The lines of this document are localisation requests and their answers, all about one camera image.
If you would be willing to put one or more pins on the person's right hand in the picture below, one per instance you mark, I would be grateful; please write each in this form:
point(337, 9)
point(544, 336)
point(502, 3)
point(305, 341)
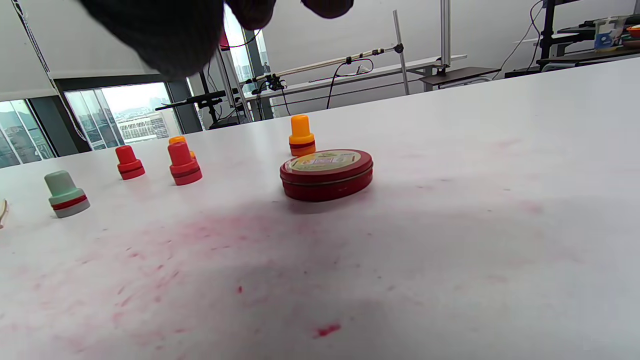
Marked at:
point(170, 35)

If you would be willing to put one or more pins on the orange reward stamp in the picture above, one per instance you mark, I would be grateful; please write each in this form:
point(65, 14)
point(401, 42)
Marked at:
point(176, 140)
point(301, 132)

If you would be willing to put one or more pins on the red reward stamp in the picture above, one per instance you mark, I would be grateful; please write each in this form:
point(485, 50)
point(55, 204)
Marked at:
point(184, 165)
point(129, 162)

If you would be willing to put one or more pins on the green reward stamp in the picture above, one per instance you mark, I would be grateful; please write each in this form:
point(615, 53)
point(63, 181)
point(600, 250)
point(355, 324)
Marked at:
point(65, 195)

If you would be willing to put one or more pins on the red tin lid yellow label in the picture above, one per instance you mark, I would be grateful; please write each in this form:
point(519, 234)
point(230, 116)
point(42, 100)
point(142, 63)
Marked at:
point(325, 161)

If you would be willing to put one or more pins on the black tripod stand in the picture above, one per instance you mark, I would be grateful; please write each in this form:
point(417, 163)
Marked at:
point(200, 98)

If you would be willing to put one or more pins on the aluminium profile leg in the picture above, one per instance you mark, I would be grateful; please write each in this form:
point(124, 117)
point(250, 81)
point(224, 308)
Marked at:
point(232, 85)

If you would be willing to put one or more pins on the thin grey metal pole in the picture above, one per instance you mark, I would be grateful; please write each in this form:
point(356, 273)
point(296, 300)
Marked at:
point(400, 50)

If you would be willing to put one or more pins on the tall aluminium pole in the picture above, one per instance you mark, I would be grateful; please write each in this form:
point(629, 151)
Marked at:
point(445, 30)

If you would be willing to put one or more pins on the brown top side table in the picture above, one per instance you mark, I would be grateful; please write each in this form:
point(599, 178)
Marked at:
point(457, 75)

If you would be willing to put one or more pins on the black equipment rack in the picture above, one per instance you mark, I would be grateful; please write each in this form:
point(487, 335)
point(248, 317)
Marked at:
point(547, 30)

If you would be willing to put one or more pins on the white bottle blue label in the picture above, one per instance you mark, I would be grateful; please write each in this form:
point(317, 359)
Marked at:
point(606, 37)

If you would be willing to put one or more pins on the glass window dark frame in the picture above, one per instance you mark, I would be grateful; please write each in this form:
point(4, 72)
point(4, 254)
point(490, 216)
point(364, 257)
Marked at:
point(125, 110)

